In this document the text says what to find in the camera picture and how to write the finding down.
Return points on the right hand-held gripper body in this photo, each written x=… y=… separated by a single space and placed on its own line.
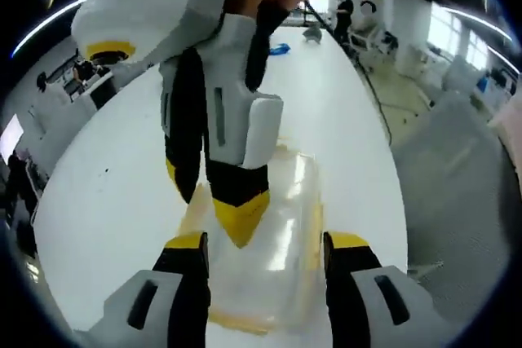
x=155 y=10

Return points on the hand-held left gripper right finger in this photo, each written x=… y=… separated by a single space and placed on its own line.
x=350 y=295

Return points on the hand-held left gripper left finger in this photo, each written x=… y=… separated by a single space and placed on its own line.
x=179 y=295

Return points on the blue cloth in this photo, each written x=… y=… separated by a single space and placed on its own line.
x=279 y=49

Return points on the clear plastic bag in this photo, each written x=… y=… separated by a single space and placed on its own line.
x=277 y=234

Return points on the ceiling light strip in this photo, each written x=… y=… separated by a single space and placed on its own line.
x=45 y=24
x=477 y=22

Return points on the grey object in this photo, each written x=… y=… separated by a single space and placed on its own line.
x=313 y=33

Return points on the black camera tripod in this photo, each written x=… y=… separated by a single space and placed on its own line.
x=318 y=14

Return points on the wall monitor screen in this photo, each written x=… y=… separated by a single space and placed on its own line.
x=11 y=136

